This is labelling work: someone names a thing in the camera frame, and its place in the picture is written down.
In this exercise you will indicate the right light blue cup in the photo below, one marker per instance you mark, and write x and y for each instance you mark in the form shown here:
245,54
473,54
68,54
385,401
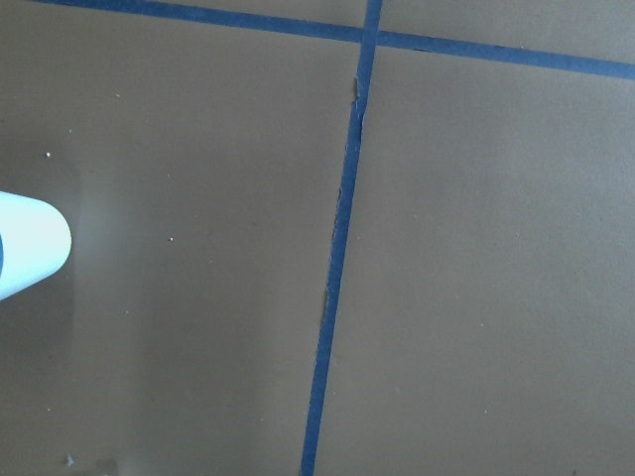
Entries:
35,242

